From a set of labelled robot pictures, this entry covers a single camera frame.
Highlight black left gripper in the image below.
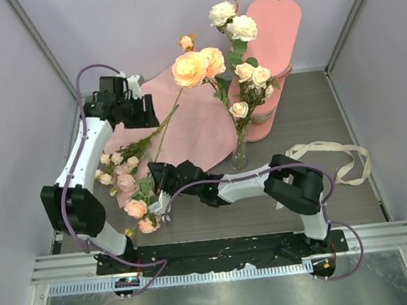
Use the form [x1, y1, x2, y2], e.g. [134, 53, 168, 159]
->
[116, 92, 159, 131]

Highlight clear glass vase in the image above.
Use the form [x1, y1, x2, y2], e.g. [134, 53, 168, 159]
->
[229, 129, 248, 171]

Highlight cream ribbon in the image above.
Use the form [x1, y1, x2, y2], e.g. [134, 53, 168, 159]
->
[269, 137, 374, 211]

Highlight aluminium front rail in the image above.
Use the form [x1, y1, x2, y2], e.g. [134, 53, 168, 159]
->
[31, 221, 407, 284]

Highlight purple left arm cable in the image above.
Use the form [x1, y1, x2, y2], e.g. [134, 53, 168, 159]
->
[35, 59, 173, 305]

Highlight aluminium frame post left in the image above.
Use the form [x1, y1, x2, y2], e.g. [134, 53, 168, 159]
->
[4, 0, 77, 100]

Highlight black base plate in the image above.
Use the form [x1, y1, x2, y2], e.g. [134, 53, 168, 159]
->
[94, 230, 349, 277]

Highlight aluminium frame post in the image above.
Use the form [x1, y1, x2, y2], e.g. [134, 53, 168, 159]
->
[4, 0, 77, 100]
[325, 0, 367, 76]

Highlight aluminium frame post right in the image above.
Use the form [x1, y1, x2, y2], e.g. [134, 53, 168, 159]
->
[325, 0, 367, 76]

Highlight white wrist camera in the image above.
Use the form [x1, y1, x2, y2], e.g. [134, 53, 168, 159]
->
[148, 191, 171, 216]
[117, 72, 144, 100]

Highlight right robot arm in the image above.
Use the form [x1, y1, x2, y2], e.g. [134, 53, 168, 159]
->
[148, 154, 331, 253]

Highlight purple pink wrapping paper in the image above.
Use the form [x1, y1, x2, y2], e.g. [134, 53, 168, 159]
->
[91, 42, 246, 212]

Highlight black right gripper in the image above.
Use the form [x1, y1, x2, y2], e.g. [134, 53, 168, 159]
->
[147, 158, 202, 201]

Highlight peach rose flower stem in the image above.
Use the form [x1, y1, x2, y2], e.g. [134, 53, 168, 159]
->
[124, 97, 180, 234]

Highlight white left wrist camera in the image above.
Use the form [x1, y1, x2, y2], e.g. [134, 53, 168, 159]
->
[117, 72, 144, 100]

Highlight single green flower stem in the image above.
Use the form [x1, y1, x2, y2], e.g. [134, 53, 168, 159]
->
[171, 33, 240, 137]

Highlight slotted cable duct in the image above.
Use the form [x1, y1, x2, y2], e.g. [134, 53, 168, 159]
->
[48, 260, 313, 297]

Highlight pink small rose spray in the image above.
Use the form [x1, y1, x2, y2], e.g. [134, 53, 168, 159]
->
[94, 103, 180, 197]

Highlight pink three-tier shelf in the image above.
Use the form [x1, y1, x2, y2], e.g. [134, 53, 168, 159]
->
[238, 0, 302, 145]

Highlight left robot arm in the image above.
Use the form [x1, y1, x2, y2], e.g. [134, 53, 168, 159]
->
[40, 73, 160, 273]

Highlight white peony flower stem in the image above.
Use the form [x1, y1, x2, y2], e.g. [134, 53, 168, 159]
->
[208, 0, 258, 72]

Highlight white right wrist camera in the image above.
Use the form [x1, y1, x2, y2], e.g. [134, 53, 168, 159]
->
[148, 191, 171, 216]

